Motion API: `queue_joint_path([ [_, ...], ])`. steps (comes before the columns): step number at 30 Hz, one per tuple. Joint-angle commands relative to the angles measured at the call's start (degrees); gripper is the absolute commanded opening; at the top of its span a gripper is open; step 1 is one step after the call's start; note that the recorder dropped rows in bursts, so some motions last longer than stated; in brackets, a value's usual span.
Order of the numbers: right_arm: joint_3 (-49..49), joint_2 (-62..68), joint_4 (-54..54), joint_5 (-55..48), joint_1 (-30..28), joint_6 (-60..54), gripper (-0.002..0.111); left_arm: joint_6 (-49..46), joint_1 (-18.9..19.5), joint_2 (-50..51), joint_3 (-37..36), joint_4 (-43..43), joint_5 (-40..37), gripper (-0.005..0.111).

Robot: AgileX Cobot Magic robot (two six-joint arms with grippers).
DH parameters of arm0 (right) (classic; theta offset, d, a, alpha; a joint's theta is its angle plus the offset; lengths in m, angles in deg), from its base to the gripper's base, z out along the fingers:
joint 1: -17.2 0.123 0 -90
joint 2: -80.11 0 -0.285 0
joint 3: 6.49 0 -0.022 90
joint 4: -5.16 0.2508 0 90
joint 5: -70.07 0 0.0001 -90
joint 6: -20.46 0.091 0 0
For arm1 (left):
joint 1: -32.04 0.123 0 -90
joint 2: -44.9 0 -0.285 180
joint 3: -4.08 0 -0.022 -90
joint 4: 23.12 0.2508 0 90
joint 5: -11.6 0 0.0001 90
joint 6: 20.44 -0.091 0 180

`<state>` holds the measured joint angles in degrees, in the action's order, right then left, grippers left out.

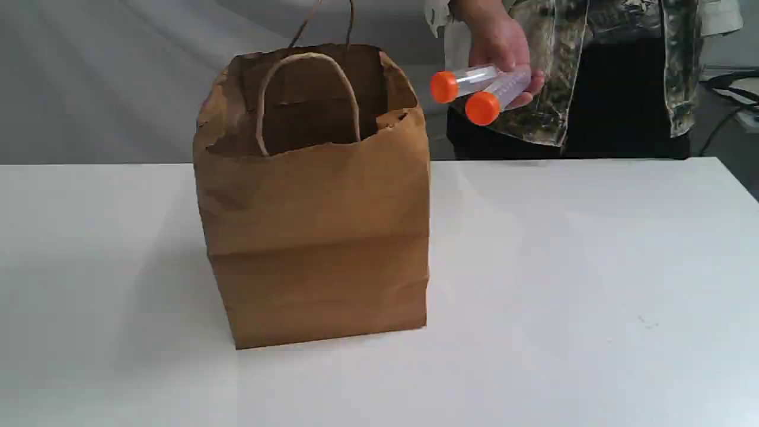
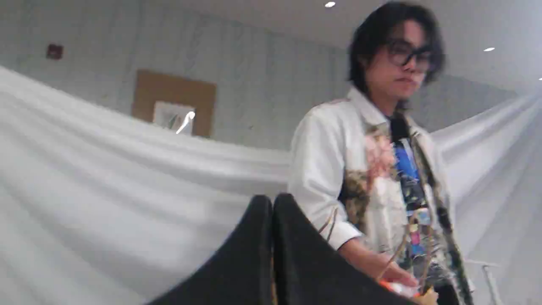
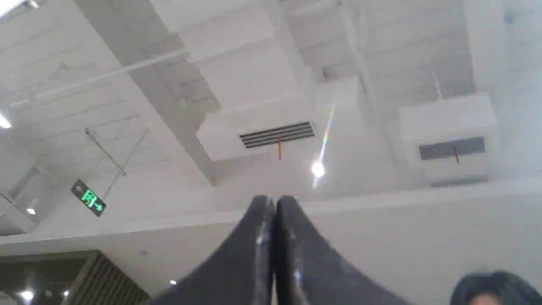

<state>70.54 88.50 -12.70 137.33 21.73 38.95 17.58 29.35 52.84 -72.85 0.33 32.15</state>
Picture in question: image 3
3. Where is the white ceiling air conditioner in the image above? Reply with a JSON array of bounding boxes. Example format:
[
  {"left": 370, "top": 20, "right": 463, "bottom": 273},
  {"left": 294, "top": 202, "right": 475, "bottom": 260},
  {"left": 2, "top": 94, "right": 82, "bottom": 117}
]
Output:
[{"left": 398, "top": 93, "right": 498, "bottom": 189}]

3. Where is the person dark hair head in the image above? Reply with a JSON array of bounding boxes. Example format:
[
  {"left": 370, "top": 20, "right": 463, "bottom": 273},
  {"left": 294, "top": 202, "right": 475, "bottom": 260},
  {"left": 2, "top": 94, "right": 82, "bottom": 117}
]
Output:
[{"left": 449, "top": 271, "right": 542, "bottom": 305}]

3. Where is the white ceiling air vent unit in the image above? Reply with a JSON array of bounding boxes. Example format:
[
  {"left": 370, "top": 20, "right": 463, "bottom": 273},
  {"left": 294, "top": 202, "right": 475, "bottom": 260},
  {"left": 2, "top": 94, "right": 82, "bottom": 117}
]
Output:
[{"left": 196, "top": 98, "right": 323, "bottom": 161}]

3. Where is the green exit sign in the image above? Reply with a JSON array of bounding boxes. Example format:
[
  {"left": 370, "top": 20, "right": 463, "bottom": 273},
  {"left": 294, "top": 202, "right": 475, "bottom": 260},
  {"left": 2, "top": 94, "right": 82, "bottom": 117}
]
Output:
[{"left": 70, "top": 179, "right": 106, "bottom": 217}]

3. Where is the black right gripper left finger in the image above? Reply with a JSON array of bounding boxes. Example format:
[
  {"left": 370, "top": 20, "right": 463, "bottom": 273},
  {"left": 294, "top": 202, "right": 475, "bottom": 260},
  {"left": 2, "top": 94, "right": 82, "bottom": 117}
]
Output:
[{"left": 149, "top": 195, "right": 275, "bottom": 305}]

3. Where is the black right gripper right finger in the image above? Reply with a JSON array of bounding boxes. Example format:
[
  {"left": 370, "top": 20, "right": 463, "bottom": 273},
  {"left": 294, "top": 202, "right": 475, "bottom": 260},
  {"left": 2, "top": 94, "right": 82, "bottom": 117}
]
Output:
[{"left": 275, "top": 196, "right": 408, "bottom": 305}]

